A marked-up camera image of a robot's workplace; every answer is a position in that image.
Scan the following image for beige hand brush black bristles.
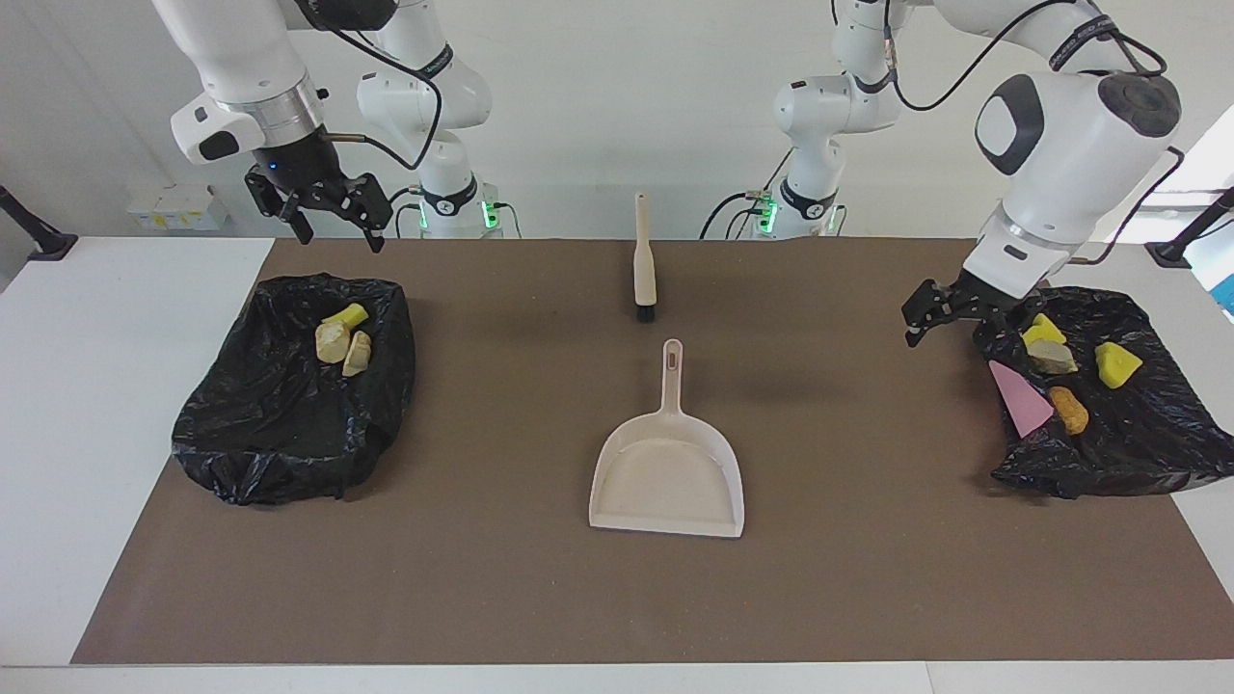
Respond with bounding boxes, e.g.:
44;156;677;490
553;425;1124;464
632;192;658;323

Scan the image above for beige plastic dustpan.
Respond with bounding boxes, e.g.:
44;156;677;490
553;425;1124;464
588;338;746;539

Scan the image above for black trash bag over pink bin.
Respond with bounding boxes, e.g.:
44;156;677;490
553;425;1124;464
973;285;1234;500

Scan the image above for black trash bag bin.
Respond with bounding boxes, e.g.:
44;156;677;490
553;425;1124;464
172;273;417;507

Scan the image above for pink sheet in bag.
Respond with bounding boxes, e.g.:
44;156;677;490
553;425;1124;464
988;360;1056;440

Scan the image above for black clamp stand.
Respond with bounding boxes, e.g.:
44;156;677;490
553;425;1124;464
1144;188;1234;269
0;185;79;262

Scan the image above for brown table mat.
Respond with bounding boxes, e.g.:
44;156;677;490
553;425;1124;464
70;238;1234;666

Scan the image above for white wall socket box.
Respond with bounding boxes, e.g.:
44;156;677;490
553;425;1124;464
127;185;229;232

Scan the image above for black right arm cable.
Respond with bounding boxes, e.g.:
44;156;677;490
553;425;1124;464
323;19;446;173

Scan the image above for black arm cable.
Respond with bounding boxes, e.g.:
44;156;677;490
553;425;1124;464
323;19;446;173
882;0;1187;266

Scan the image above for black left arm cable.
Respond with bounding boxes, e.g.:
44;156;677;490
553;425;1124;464
882;0;1187;266

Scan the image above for black left base cable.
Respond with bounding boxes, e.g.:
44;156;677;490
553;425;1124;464
699;145;793;240

